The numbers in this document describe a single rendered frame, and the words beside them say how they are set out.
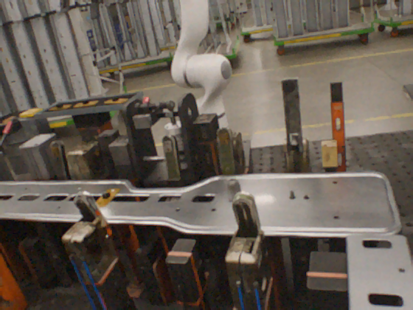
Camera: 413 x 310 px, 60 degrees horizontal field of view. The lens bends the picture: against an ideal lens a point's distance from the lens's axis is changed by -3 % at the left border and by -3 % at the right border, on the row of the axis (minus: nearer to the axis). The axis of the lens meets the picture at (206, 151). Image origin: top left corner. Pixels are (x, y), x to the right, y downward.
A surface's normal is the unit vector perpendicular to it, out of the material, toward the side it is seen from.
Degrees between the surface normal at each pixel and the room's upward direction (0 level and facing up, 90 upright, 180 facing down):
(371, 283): 0
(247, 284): 90
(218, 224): 0
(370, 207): 0
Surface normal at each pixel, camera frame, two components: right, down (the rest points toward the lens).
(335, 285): -0.18, -0.90
